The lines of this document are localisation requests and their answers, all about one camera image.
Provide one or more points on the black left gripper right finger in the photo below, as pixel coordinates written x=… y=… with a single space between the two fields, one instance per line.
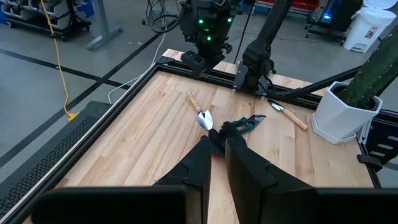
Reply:
x=248 y=177

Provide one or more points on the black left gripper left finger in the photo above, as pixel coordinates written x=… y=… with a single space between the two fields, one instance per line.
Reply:
x=196 y=168

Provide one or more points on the green pruning shears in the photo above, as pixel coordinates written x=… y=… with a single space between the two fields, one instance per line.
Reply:
x=248 y=122

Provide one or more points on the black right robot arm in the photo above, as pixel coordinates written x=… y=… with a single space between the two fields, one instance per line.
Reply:
x=258 y=56

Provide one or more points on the white hexagonal plant pot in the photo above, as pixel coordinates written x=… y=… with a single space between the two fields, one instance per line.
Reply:
x=335 y=118

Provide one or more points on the grey desk leg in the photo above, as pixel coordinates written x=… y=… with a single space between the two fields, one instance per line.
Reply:
x=102 y=28

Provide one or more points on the red storage bin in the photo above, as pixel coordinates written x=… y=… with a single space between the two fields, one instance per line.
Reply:
x=301 y=4

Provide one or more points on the black perforated computer tower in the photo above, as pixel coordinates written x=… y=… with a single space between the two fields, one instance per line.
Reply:
x=46 y=161

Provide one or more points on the green cactus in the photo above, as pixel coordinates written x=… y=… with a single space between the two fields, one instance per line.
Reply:
x=370 y=77

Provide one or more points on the black equipment cart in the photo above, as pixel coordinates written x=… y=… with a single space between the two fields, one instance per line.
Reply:
x=46 y=18

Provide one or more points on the white pedal trash bin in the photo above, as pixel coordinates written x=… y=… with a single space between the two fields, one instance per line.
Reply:
x=367 y=28

